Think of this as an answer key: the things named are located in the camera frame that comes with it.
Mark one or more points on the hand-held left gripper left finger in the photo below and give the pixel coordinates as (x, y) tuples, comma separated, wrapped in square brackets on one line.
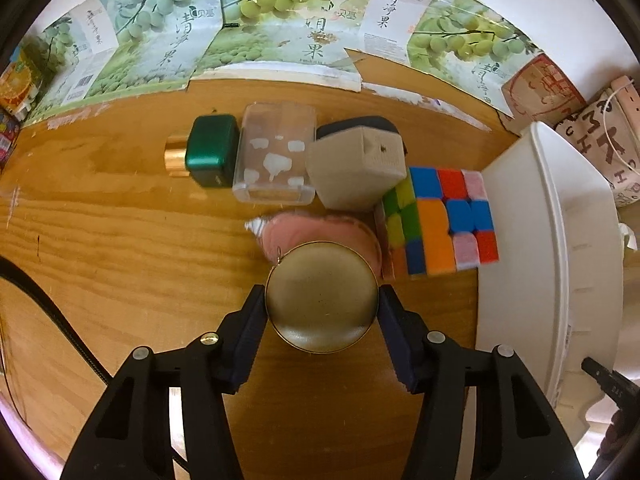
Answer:
[(247, 340)]

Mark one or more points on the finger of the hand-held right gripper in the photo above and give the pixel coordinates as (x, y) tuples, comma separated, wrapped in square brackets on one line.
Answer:
[(610, 382)]

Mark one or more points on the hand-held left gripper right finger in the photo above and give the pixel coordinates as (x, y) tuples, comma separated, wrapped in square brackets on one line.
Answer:
[(395, 340)]

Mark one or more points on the round gold tin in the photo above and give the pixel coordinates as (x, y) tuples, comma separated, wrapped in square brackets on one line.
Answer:
[(320, 300)]

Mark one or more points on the colourful puzzle cube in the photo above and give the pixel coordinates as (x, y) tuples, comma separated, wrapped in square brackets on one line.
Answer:
[(435, 220)]

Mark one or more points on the pink pouch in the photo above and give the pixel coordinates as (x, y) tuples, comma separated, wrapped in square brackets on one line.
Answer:
[(310, 227)]

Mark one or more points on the white plastic bin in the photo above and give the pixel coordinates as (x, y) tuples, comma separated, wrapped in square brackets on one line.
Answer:
[(525, 260)]

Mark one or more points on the beige power adapter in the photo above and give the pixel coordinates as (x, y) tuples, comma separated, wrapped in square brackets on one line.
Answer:
[(350, 170)]

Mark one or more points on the green box with gold cap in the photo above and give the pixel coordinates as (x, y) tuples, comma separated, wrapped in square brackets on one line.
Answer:
[(210, 145)]

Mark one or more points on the clear plastic box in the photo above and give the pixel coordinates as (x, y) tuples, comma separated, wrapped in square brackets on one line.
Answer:
[(275, 130)]

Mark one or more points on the black power adapter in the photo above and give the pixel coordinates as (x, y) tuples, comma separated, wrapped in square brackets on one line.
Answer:
[(360, 122)]

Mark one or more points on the printed canvas bag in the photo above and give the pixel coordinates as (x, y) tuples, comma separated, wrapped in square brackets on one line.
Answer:
[(600, 125)]

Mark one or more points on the grape print cardboard backing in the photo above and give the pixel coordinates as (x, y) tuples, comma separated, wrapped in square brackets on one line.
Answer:
[(250, 50)]

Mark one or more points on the brown cardboard with red print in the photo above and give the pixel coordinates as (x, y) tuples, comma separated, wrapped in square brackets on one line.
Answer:
[(540, 85)]

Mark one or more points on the pink printed box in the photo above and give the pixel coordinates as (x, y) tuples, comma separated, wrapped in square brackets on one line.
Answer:
[(6, 140)]

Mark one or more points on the orange yellow printed box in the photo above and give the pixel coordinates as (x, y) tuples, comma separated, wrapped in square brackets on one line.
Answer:
[(17, 80)]

